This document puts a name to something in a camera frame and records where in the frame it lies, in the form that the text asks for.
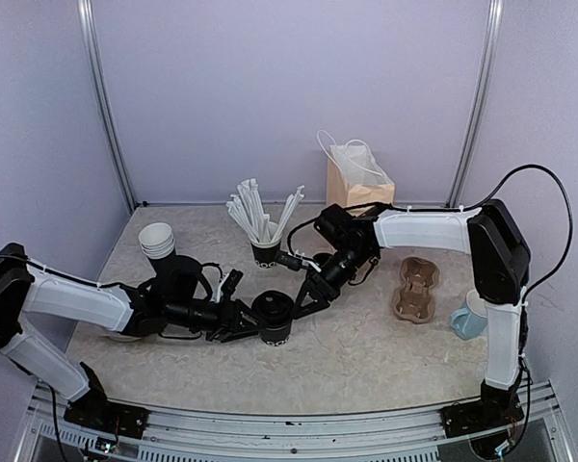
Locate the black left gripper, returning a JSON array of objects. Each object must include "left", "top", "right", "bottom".
[{"left": 167, "top": 296, "right": 266, "bottom": 345}]

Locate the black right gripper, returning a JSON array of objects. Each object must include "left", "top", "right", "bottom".
[{"left": 292, "top": 243, "right": 375, "bottom": 318}]

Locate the black plastic cup lid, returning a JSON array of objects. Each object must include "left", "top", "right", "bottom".
[{"left": 251, "top": 290, "right": 294, "bottom": 329}]

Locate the black paper coffee cup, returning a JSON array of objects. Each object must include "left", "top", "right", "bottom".
[{"left": 260, "top": 321, "right": 292, "bottom": 347}]

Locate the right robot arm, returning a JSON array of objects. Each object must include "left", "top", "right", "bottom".
[{"left": 291, "top": 199, "right": 531, "bottom": 427}]

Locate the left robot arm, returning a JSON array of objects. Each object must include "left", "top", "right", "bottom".
[{"left": 0, "top": 243, "right": 267, "bottom": 428}]

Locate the brown paper takeout bag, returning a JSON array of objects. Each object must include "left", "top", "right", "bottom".
[{"left": 316, "top": 130, "right": 396, "bottom": 207}]

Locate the stack of black lids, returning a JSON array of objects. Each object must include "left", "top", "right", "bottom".
[{"left": 312, "top": 252, "right": 332, "bottom": 266}]

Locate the black cup holding straws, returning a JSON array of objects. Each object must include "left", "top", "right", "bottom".
[{"left": 250, "top": 240, "right": 281, "bottom": 269}]

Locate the cardboard cup carrier tray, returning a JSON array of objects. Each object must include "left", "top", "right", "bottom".
[{"left": 391, "top": 257, "right": 439, "bottom": 324}]

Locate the stack of paper cups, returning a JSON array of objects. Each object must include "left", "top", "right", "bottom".
[{"left": 138, "top": 222, "right": 176, "bottom": 273}]

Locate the light blue ceramic mug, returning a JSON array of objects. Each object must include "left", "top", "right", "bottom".
[{"left": 450, "top": 290, "right": 487, "bottom": 341}]

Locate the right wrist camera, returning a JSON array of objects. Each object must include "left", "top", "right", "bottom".
[{"left": 275, "top": 204, "right": 362, "bottom": 273}]

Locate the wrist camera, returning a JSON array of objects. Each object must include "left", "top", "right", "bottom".
[
  {"left": 150, "top": 255, "right": 244, "bottom": 305},
  {"left": 275, "top": 204, "right": 362, "bottom": 273}
]

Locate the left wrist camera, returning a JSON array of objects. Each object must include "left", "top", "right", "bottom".
[{"left": 150, "top": 255, "right": 244, "bottom": 305}]

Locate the aluminium front rail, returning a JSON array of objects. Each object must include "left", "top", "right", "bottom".
[{"left": 14, "top": 382, "right": 578, "bottom": 461}]

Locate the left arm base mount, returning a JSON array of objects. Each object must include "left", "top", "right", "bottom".
[{"left": 64, "top": 362, "right": 150, "bottom": 440}]

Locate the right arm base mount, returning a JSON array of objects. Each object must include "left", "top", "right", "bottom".
[{"left": 439, "top": 380, "right": 524, "bottom": 438}]

